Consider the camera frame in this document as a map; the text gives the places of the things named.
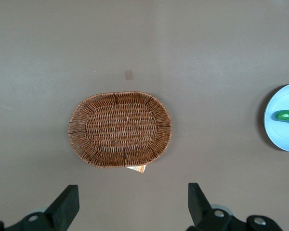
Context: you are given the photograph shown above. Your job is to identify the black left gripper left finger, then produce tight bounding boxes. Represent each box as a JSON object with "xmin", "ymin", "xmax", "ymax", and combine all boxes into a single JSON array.
[{"xmin": 0, "ymin": 184, "xmax": 80, "ymax": 231}]

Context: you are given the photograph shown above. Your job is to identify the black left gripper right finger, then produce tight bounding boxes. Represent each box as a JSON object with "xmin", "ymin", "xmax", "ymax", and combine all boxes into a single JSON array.
[{"xmin": 186, "ymin": 182, "xmax": 284, "ymax": 231}]

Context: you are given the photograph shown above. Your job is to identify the orange paper basket tag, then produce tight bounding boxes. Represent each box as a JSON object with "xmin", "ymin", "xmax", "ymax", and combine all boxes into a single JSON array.
[{"xmin": 125, "ymin": 164, "xmax": 146, "ymax": 174}]

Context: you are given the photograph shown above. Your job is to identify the brown oval wicker basket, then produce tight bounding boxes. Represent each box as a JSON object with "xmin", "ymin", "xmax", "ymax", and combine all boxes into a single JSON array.
[{"xmin": 67, "ymin": 90, "xmax": 172, "ymax": 168}]

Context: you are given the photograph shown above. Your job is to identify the light blue round plate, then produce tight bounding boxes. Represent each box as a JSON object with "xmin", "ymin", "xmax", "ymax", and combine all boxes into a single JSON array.
[{"xmin": 263, "ymin": 82, "xmax": 289, "ymax": 153}]

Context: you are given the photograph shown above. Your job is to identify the green cucumber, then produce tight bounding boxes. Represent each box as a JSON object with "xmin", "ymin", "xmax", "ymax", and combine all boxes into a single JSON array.
[{"xmin": 274, "ymin": 109, "xmax": 289, "ymax": 124}]

